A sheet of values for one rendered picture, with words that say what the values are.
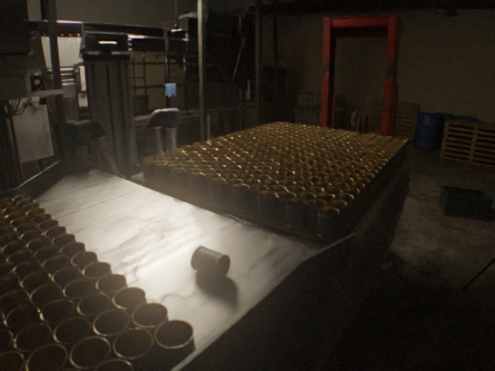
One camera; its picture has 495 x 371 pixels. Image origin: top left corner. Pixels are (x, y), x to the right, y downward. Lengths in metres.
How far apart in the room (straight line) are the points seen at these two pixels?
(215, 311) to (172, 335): 0.14
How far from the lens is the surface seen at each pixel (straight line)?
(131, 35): 3.99
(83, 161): 2.02
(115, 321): 0.66
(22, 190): 1.53
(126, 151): 2.46
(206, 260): 0.77
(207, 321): 0.69
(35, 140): 3.40
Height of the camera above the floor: 1.56
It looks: 20 degrees down
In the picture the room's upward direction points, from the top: straight up
